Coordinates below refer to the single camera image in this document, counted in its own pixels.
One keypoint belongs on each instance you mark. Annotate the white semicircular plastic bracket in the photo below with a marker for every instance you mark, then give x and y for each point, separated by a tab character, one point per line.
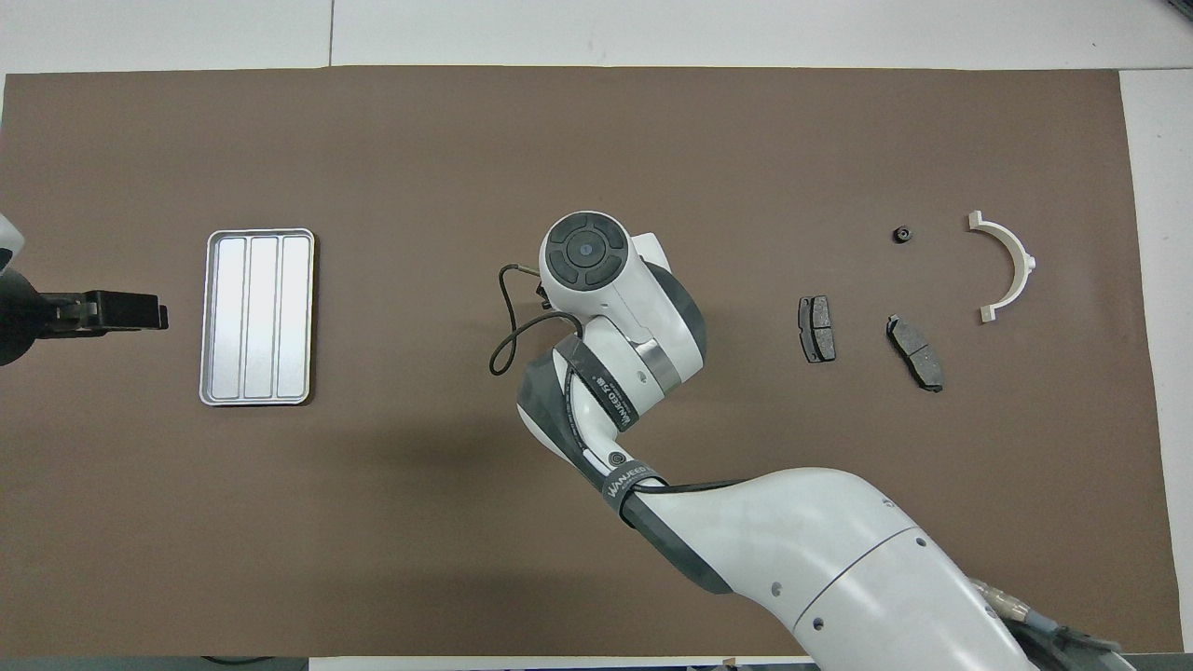
1025	266

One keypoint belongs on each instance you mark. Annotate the rectangular dark grey brake pad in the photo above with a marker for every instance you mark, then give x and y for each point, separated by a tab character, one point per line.
818	331

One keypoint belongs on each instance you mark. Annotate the curved dark grey brake pad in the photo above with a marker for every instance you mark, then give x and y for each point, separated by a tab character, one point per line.
918	354

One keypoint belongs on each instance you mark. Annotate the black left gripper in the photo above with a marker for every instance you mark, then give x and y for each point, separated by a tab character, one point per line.
19	317

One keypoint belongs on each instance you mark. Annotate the silver metal tray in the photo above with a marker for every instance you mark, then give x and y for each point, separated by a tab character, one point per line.
261	317

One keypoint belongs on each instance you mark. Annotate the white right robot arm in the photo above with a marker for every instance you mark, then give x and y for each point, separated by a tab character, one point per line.
820	559

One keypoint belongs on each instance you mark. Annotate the brown paper table mat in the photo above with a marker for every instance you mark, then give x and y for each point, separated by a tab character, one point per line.
652	140

